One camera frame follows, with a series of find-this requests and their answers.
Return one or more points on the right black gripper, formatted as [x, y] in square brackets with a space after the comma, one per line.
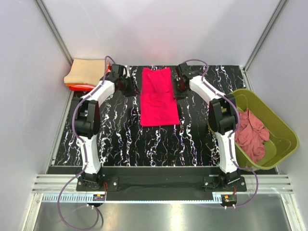
[179, 91]

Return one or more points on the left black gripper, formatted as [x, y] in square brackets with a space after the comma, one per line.
[131, 89]

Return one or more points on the bright pink t shirt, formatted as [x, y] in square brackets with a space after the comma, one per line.
[158, 105]

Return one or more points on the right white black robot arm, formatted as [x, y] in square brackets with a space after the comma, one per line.
[223, 118]

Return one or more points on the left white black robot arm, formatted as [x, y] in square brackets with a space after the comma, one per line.
[86, 122]

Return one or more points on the folded red orange t shirts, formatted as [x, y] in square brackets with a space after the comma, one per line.
[79, 87]

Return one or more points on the folded beige t shirt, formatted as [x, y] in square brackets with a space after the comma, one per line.
[85, 71]

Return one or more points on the black marble pattern mat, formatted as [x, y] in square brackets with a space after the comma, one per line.
[122, 141]

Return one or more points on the dusty pink crumpled t shirt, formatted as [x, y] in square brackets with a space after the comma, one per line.
[251, 136]

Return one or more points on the left aluminium frame post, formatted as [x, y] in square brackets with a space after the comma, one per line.
[54, 30]

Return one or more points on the aluminium frame post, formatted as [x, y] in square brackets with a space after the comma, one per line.
[54, 30]
[265, 33]

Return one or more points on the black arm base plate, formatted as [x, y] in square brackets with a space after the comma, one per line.
[210, 179]

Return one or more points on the white slotted cable duct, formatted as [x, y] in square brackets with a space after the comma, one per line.
[205, 198]

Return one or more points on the aluminium rail front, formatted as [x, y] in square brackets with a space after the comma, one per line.
[47, 183]

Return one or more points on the right aluminium frame post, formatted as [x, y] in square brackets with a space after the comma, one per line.
[265, 33]

